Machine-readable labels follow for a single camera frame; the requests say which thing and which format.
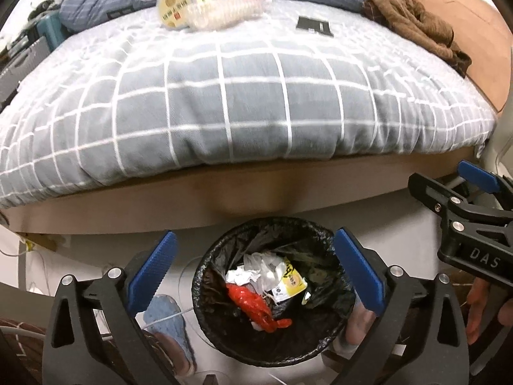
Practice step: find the teal hard suitcase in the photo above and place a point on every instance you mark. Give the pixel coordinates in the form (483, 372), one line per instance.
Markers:
(49, 26)

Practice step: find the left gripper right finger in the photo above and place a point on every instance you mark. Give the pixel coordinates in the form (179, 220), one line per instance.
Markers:
(437, 352)

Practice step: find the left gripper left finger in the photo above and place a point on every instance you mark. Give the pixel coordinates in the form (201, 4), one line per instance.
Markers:
(74, 350)

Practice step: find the black lined trash bin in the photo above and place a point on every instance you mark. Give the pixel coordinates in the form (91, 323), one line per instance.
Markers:
(318, 314)

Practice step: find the blue sock foot left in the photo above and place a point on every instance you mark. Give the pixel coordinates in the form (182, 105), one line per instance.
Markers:
(163, 319)

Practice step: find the wooden headboard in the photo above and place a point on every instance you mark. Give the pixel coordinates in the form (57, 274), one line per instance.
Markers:
(482, 33)

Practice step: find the grey hard suitcase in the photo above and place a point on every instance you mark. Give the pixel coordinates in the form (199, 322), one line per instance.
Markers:
(19, 67)

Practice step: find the yellow white snack wrapper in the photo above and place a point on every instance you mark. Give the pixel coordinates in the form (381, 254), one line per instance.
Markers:
(290, 285)

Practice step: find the brown fleece garment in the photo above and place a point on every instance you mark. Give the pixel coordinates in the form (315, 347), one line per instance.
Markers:
(410, 20)

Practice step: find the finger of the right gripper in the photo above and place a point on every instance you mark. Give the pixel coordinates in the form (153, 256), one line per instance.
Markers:
(499, 186)
(439, 199)

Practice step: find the black foil pouch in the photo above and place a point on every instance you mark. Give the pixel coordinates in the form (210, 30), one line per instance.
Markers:
(314, 26)

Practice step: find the white tissue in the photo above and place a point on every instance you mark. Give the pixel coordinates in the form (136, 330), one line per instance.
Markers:
(263, 271)

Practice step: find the sock foot right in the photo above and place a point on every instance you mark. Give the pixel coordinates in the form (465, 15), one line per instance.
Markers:
(358, 325)

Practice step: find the yellow round food tub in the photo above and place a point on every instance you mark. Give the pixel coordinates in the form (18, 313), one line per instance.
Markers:
(172, 13)

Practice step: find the dark clutter pile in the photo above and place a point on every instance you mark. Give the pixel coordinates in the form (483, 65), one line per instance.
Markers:
(28, 34)

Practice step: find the grey checked bed sheet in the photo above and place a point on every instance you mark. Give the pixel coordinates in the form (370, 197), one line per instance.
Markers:
(130, 98)

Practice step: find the red plastic bag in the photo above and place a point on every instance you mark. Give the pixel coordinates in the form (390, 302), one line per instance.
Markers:
(255, 307)

